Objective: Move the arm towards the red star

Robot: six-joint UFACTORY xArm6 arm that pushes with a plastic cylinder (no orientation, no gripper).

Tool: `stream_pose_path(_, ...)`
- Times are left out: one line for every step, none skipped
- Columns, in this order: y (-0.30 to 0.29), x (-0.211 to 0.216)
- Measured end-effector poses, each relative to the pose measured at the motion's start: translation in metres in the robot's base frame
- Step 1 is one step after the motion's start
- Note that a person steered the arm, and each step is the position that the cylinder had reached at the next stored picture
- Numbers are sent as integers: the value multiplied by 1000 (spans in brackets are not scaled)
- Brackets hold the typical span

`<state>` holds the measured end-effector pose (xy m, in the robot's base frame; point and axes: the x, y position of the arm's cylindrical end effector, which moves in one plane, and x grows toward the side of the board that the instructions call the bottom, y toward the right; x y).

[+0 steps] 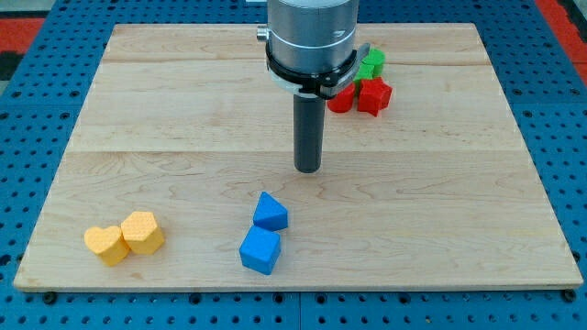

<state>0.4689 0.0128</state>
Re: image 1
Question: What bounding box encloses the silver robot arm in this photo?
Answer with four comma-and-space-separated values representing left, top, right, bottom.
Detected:
257, 0, 359, 74

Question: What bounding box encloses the red star block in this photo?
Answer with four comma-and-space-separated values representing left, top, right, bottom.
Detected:
357, 77, 393, 117

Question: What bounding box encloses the blue triangle block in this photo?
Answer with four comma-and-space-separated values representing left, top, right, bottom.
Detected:
252, 192, 289, 231

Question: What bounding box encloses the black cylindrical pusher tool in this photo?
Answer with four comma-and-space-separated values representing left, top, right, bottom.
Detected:
293, 95, 326, 173

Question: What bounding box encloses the red cylinder block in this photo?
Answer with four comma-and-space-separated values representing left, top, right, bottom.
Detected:
327, 82, 356, 113

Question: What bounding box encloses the blue cube block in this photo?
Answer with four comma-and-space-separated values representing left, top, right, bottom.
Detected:
238, 225, 281, 275

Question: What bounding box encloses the wooden board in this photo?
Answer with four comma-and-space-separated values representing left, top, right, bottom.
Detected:
14, 24, 583, 292

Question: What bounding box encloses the green square block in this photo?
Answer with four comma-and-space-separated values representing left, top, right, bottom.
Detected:
353, 63, 374, 86

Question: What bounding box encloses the green round block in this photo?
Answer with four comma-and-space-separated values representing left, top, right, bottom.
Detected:
361, 48, 386, 78

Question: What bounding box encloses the yellow hexagon block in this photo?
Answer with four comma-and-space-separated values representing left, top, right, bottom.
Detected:
120, 211, 165, 255

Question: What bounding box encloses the yellow heart block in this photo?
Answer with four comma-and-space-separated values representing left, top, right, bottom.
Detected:
83, 226, 130, 267

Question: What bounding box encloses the black clamp ring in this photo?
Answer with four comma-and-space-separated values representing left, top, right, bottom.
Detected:
264, 42, 371, 101

